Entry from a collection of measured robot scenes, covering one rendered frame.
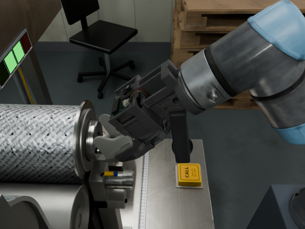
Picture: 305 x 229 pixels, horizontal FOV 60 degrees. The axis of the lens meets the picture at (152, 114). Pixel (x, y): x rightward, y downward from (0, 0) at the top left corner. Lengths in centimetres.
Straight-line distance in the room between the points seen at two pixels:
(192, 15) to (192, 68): 161
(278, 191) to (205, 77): 64
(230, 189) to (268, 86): 165
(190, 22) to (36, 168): 164
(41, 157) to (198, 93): 28
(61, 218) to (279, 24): 39
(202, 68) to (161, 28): 281
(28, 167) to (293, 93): 42
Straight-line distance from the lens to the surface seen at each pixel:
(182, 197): 83
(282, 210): 89
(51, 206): 46
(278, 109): 38
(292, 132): 41
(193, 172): 85
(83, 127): 46
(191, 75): 34
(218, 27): 204
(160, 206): 81
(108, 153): 45
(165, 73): 35
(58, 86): 284
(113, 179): 52
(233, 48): 33
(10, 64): 92
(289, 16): 33
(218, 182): 197
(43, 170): 50
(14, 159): 50
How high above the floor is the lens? 162
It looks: 43 degrees down
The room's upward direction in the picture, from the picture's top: straight up
